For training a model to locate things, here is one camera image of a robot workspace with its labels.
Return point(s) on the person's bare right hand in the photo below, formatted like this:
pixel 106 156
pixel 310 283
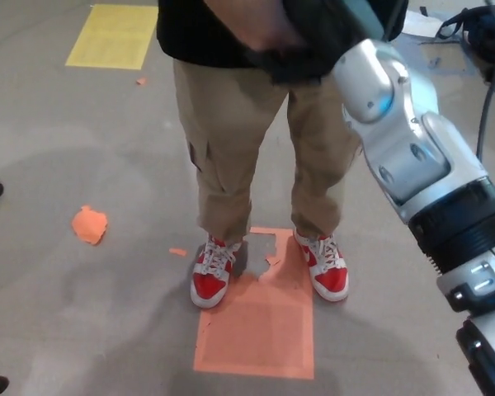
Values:
pixel 255 24

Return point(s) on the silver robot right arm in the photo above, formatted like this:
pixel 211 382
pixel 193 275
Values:
pixel 408 136

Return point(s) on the black shirt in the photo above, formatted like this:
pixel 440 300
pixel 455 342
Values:
pixel 189 29

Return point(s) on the khaki cargo trousers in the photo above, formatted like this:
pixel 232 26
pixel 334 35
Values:
pixel 227 136

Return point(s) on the tiny orange paper scrap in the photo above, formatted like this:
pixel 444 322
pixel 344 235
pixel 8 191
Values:
pixel 142 81

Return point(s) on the yellow floor sheet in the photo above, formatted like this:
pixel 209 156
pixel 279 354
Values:
pixel 111 37

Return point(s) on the white paper sheet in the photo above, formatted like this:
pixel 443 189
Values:
pixel 418 24

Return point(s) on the crumpled orange paper piece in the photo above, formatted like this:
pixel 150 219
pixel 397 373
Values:
pixel 88 226

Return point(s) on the blue floor sheet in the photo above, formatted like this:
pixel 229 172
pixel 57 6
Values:
pixel 458 70

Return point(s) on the blue backpack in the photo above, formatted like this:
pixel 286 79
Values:
pixel 478 37

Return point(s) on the small flat orange paper scrap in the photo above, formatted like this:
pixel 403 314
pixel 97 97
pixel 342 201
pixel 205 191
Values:
pixel 177 252

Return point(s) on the red white right sneaker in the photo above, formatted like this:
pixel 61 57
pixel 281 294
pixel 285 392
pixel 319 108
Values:
pixel 208 284

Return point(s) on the red white sneaker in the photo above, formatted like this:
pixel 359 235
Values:
pixel 330 278
pixel 208 284

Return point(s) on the red white left sneaker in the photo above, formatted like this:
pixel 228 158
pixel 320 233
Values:
pixel 330 278

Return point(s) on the large orange floor sheet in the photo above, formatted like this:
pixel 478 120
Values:
pixel 257 332

